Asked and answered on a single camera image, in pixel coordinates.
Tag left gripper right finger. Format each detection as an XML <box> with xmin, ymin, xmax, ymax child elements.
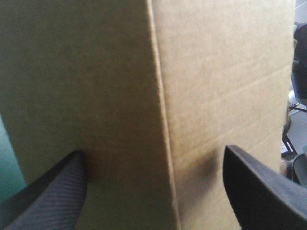
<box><xmin>223</xmin><ymin>144</ymin><xmax>307</xmax><ymax>230</ymax></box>

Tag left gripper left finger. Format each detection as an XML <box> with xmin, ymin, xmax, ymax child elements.
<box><xmin>0</xmin><ymin>150</ymin><xmax>87</xmax><ymax>230</ymax></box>

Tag brown cardboard box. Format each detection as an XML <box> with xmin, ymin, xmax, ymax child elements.
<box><xmin>0</xmin><ymin>0</ymin><xmax>296</xmax><ymax>230</ymax></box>

